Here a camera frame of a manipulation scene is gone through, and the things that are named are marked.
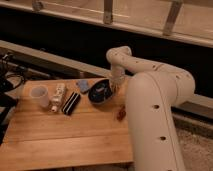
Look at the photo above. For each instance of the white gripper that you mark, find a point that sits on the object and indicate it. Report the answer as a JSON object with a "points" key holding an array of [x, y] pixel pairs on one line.
{"points": [[117, 77]]}

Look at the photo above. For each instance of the dark ceramic bowl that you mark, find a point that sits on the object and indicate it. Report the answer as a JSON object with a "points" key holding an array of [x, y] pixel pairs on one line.
{"points": [[100, 92]]}

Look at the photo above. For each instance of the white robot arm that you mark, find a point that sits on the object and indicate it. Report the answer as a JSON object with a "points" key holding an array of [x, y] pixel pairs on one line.
{"points": [[151, 92]]}

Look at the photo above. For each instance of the red brown small object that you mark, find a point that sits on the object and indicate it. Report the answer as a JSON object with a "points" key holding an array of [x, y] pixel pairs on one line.
{"points": [[121, 114]]}

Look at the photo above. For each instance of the black striped box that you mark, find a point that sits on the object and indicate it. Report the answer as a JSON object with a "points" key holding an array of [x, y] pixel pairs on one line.
{"points": [[70, 104]]}

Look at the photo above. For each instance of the white tube bottle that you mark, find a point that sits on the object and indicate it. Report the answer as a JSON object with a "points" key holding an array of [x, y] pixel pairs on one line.
{"points": [[58, 96]]}

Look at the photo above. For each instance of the wooden board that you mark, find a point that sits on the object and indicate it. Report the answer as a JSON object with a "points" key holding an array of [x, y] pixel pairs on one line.
{"points": [[40, 139]]}

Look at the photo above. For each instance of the translucent plastic cup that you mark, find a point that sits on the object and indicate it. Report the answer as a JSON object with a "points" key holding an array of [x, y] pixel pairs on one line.
{"points": [[40, 95]]}

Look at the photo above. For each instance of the round metal knob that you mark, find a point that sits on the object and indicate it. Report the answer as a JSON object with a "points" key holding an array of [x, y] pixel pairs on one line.
{"points": [[37, 5]]}

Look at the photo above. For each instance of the metal bracket centre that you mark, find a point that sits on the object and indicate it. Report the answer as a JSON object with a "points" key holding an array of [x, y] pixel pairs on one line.
{"points": [[108, 12]]}

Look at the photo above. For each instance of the metal bracket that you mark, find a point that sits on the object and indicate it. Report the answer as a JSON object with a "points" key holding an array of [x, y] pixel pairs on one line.
{"points": [[108, 12], [172, 17]]}

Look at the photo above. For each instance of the metal bracket right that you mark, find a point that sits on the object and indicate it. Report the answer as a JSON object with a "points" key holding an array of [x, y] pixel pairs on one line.
{"points": [[172, 17]]}

